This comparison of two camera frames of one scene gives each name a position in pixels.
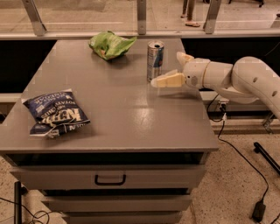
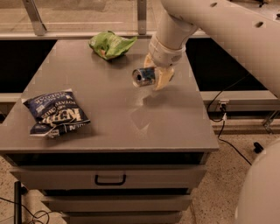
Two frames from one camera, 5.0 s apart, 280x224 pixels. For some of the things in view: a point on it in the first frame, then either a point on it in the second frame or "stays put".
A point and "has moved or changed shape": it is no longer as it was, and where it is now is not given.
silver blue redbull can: (155, 59) has moved or changed shape
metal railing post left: (38, 27) stays put
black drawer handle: (109, 183) stays put
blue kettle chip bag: (55, 113) stays put
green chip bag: (109, 45) stays put
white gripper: (196, 73) → (164, 56)
